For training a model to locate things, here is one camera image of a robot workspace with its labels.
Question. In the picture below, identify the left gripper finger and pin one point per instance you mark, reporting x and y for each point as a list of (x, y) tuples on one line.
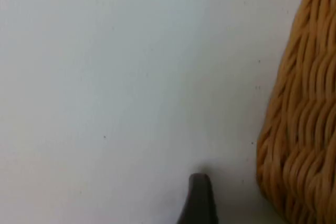
[(200, 203)]

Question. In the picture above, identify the pale brown wicker basket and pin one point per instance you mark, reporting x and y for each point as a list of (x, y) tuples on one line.
[(307, 119)]

